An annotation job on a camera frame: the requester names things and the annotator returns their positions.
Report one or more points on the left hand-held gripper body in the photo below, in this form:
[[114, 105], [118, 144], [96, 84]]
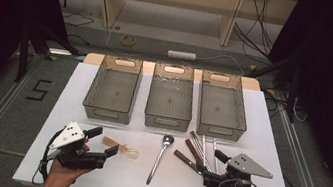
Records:
[[68, 135]]

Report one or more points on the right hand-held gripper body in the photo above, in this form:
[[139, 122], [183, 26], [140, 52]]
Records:
[[244, 165]]

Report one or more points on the white chopstick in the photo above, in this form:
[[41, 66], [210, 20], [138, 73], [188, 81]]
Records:
[[204, 153], [214, 145]]

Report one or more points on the smoky translucent plastic bin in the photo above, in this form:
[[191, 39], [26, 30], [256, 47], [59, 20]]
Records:
[[170, 100], [221, 109], [110, 91]]

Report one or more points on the metal spoon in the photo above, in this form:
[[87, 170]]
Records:
[[168, 139]]

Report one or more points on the person's left hand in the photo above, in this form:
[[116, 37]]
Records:
[[59, 181]]

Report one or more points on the white table sheet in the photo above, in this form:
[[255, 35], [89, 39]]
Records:
[[128, 175]]

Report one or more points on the small white bar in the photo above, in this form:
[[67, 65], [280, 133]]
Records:
[[59, 51]]

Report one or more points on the black metal stand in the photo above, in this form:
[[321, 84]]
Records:
[[294, 93], [23, 60]]

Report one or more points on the yellow tape roll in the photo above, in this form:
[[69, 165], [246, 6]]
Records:
[[121, 40]]

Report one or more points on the white power strip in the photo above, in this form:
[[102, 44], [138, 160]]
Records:
[[180, 55]]

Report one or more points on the beige wooden shelf unit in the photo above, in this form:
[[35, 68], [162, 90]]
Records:
[[111, 3]]

